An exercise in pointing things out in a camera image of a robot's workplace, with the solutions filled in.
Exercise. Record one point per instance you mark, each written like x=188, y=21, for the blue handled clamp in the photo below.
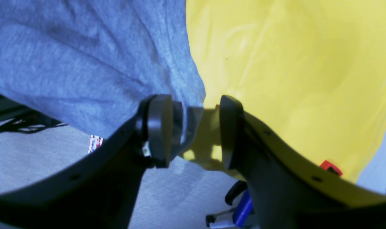
x=240, y=217

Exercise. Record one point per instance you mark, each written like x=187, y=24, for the yellow table cloth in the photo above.
x=312, y=70

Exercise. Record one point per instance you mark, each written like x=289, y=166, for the grey t-shirt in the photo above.
x=90, y=62

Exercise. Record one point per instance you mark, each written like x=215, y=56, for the red and black clamp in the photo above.
x=328, y=166

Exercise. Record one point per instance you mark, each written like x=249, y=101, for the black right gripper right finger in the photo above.
x=288, y=191

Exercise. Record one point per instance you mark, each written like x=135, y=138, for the white red cardboard box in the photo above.
x=94, y=143

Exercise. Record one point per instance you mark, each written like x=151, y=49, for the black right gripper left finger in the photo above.
x=100, y=190

